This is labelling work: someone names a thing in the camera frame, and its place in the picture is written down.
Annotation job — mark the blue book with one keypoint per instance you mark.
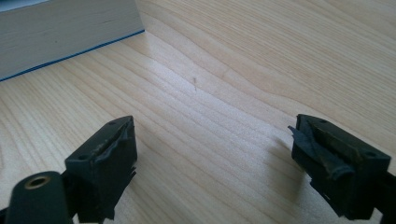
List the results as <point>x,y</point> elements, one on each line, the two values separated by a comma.
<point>62,37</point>

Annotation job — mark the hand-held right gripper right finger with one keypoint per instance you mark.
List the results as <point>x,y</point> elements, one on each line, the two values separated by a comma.
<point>345,174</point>

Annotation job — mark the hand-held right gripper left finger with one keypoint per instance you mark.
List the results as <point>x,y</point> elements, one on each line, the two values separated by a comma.
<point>102,168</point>

